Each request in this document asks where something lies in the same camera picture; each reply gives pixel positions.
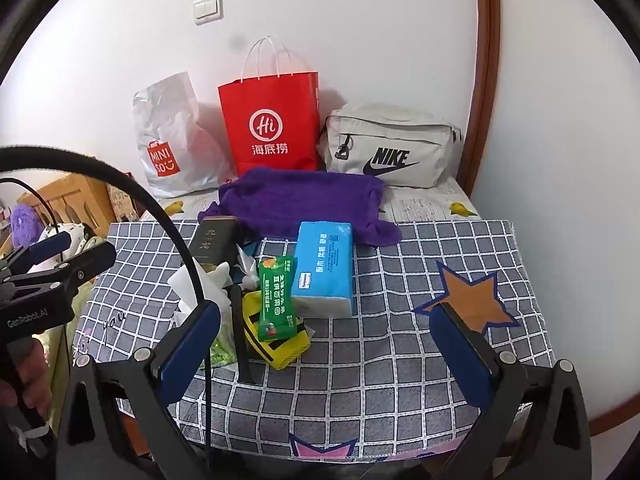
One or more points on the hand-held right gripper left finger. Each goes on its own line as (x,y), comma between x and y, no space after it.
(192,347)

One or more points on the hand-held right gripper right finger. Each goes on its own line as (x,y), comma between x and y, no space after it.
(457,355)

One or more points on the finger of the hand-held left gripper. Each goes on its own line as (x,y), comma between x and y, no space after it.
(87,261)
(47,246)

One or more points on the white cloth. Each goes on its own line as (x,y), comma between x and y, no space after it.
(220,285)

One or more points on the yellow pouch with black stripes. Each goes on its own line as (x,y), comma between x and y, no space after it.
(282,347)

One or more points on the person's left hand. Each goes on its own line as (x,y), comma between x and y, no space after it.
(35,372)

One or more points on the white spotted plush toy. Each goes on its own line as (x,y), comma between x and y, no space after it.
(75,234)

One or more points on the purple plush toy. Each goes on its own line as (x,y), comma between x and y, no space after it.
(24,225)

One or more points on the light wooden furniture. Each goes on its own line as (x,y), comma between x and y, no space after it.
(65,200)

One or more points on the grey checked cloth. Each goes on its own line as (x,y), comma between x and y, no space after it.
(380,375)

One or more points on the dark box with gold edge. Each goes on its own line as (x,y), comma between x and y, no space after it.
(212,240)

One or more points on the blue tissue pack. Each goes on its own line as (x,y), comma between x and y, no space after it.
(322,265)

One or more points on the white plastic shopping bag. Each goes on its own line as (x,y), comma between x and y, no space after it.
(177,130)

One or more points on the purple towel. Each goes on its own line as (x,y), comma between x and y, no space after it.
(300,200)

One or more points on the grey waist bag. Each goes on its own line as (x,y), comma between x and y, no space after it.
(395,135)

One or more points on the red paper bag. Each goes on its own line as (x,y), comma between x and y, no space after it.
(272,125)

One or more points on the white wall switch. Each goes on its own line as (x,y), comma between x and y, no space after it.
(208,9)

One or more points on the brown wooden door frame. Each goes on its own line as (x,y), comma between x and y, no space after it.
(487,60)

